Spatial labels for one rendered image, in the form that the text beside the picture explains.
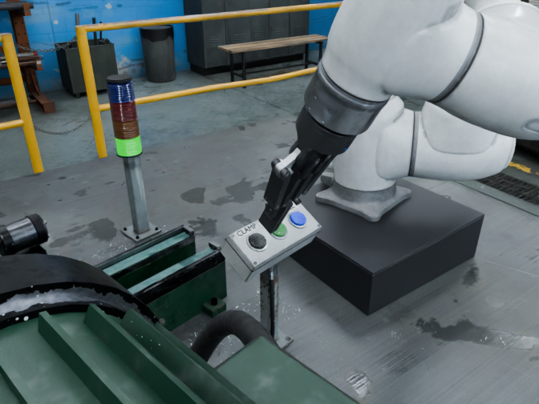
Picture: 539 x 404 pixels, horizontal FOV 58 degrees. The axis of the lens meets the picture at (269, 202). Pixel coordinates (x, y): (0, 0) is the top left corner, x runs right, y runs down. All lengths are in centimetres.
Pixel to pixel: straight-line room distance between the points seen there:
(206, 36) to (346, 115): 559
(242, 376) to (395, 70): 36
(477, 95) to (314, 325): 64
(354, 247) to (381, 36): 65
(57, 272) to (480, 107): 44
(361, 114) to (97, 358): 41
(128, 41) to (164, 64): 53
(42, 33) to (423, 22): 558
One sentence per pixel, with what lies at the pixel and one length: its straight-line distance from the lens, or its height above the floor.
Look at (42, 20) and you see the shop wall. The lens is 594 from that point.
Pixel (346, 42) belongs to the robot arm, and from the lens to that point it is 52.
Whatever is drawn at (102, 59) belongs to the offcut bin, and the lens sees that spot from 563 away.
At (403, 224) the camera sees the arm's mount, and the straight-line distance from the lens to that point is 118.
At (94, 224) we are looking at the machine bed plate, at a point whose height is 80.
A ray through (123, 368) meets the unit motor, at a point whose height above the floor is 135.
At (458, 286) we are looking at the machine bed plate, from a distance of 121.
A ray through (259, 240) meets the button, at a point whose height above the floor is 107.
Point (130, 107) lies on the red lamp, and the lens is 121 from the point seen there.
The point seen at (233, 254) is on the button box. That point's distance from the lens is 80.
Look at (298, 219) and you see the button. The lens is 85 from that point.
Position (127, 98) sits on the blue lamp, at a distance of 120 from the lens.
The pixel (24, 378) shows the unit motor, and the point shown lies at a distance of 22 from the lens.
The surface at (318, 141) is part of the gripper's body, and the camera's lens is 59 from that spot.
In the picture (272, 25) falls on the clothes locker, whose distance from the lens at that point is 662.
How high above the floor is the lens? 150
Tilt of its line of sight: 28 degrees down
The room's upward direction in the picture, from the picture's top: straight up
